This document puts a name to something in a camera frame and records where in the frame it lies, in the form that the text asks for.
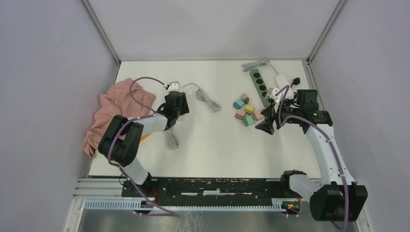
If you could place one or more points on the pink charger plug end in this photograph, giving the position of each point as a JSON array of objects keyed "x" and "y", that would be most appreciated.
[{"x": 244, "y": 97}]

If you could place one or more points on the yellow charger plug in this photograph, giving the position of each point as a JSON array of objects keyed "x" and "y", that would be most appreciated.
[{"x": 249, "y": 109}]

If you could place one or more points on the orange power strip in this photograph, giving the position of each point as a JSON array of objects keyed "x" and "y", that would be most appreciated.
[{"x": 144, "y": 137}]

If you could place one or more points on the pink cloth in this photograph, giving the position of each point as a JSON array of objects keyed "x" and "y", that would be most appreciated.
[{"x": 118, "y": 100}]

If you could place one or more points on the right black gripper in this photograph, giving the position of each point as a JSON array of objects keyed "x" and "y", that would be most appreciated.
[{"x": 267, "y": 124}]

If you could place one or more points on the pink charger plug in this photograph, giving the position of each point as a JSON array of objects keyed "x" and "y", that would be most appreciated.
[{"x": 240, "y": 114}]

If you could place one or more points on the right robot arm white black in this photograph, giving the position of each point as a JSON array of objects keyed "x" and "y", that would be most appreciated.
[{"x": 323, "y": 153}]

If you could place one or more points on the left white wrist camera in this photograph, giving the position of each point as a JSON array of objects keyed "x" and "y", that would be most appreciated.
[{"x": 173, "y": 86}]

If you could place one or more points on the teal usb charger plug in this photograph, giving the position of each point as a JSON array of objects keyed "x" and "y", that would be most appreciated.
[{"x": 238, "y": 104}]

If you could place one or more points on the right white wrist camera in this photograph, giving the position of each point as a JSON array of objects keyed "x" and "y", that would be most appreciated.
[{"x": 273, "y": 96}]

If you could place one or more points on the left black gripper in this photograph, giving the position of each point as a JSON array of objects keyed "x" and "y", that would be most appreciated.
[{"x": 184, "y": 108}]

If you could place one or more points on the black mounting base plate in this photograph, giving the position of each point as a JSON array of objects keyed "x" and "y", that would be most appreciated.
[{"x": 189, "y": 191}]

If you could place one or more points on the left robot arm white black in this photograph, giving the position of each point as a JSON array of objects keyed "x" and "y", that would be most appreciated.
[{"x": 121, "y": 140}]

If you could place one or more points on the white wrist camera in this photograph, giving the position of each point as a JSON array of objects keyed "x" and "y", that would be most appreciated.
[
  {"x": 273, "y": 96},
  {"x": 173, "y": 86}
]

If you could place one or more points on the green power strip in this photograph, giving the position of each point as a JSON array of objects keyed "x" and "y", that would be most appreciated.
[{"x": 259, "y": 86}]

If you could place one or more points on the green plug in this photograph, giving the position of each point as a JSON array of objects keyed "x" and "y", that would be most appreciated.
[{"x": 248, "y": 121}]

